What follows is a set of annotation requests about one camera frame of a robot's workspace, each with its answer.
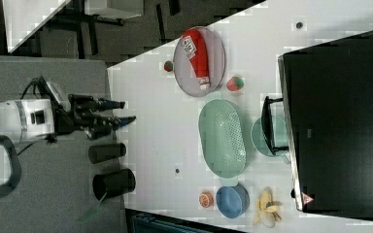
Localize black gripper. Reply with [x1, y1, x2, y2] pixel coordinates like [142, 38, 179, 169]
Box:
[54, 94, 136, 136]

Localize mint green plastic strainer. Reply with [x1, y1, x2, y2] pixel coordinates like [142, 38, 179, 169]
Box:
[198, 92, 247, 186]

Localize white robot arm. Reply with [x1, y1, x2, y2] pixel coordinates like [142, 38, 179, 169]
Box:
[0, 94, 136, 144]

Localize black cylinder upper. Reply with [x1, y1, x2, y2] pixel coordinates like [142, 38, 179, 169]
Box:
[88, 143, 126, 164]

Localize black cylinder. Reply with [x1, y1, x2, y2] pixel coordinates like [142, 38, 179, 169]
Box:
[88, 143, 126, 164]
[92, 169, 136, 200]

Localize black cylinder lower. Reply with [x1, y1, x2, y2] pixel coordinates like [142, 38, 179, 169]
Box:
[92, 169, 136, 200]

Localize small red toy fruit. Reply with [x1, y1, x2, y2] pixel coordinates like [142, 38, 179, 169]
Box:
[164, 61, 174, 72]

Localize red ketchup bottle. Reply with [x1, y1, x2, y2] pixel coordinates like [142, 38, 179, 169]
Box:
[182, 28, 210, 90]

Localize toy orange half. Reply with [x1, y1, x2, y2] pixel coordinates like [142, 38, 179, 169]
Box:
[199, 191, 214, 208]

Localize red toy strawberry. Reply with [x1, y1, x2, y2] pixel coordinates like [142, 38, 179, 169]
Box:
[226, 77, 244, 91]

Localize blue plastic cup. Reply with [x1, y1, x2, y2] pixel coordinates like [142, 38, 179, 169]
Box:
[216, 185, 250, 218]

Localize green bowl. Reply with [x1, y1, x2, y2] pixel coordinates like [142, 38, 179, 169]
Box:
[251, 116, 290, 164]

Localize yellow toy banana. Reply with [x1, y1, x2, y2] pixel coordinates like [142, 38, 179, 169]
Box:
[253, 187, 282, 228]

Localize black microwave box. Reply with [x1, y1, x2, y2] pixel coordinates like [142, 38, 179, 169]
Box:
[279, 30, 373, 220]

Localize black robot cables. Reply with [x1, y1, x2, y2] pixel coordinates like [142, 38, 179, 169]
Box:
[19, 76, 51, 100]

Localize black oven door handle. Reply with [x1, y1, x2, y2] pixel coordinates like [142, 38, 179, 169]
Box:
[261, 96, 288, 155]

